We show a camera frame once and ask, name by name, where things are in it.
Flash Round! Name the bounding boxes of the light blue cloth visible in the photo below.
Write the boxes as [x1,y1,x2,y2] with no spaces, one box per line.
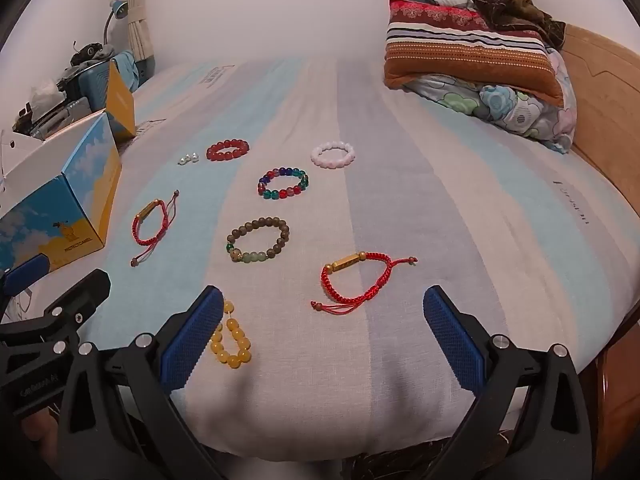
[115,51,138,91]

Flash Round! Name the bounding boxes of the grey suitcase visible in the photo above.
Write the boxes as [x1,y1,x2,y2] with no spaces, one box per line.
[12,97,93,141]

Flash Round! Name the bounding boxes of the red cord bracelet gold tube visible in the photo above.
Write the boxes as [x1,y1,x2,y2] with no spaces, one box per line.
[131,190,181,267]
[311,251,418,317]

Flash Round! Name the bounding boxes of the black device with cable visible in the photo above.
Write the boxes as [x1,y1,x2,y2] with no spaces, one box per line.
[70,42,106,66]

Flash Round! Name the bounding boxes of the grey cloth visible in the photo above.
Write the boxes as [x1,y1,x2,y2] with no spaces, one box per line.
[75,45,118,68]

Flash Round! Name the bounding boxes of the yellow bead bracelet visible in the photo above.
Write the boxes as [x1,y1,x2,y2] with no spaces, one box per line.
[210,300,252,370]

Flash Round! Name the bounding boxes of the blue and yellow cardboard box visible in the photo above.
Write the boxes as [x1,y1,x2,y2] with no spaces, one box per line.
[0,60,137,273]

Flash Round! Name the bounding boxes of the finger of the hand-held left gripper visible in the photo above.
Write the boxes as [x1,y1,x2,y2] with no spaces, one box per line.
[0,253,51,323]
[0,269,111,346]

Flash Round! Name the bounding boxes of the red bead bracelet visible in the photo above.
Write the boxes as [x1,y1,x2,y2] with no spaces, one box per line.
[206,138,250,162]

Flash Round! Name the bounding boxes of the white bead bracelet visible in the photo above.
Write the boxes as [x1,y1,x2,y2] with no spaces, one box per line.
[310,141,356,166]

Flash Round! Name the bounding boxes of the multicoloured glass bead bracelet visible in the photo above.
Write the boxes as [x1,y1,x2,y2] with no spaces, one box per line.
[257,166,310,201]

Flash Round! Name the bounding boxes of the beige curtain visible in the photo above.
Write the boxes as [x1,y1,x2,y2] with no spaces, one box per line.
[120,0,153,61]

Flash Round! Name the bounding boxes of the blue desk lamp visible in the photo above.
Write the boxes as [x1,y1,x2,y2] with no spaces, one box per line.
[102,0,129,46]

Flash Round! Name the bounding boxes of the striped red orange pillow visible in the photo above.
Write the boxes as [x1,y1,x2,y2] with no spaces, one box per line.
[383,0,566,106]

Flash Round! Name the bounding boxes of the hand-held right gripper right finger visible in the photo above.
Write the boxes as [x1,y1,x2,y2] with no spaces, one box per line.
[422,285,596,480]

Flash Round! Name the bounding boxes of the teal suitcase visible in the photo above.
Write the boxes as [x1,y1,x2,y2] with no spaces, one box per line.
[65,52,151,101]

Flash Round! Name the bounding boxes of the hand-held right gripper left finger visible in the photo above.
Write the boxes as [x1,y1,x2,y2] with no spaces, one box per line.
[57,285,226,480]

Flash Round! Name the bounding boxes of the person's left hand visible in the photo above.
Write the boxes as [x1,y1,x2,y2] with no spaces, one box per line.
[20,402,61,466]

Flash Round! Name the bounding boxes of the brown wooden bead bracelet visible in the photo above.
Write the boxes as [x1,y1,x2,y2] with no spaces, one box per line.
[226,216,291,264]

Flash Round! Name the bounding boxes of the floral quilt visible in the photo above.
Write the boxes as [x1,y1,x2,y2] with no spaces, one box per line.
[402,47,578,153]

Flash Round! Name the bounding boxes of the striped bed sheet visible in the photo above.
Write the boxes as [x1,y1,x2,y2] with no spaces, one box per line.
[75,57,631,461]

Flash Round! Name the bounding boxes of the clear plastic bag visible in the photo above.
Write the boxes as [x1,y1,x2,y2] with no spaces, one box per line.
[30,80,66,106]

